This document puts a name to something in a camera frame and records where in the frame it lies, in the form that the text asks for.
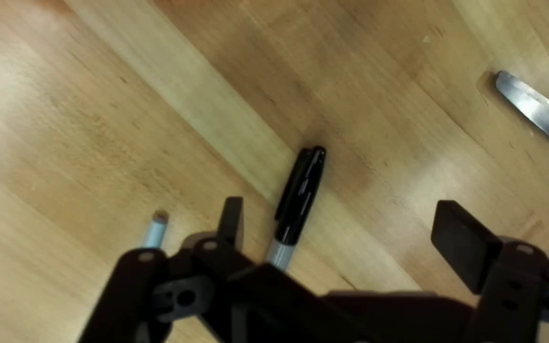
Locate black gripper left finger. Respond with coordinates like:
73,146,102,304
75,196,256,343

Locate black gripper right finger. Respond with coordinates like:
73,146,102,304
428,198,549,343

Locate black marker with grey barrel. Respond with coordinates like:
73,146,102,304
262,144,327,272

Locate black-handled scissors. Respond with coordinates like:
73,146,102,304
491,68,549,160

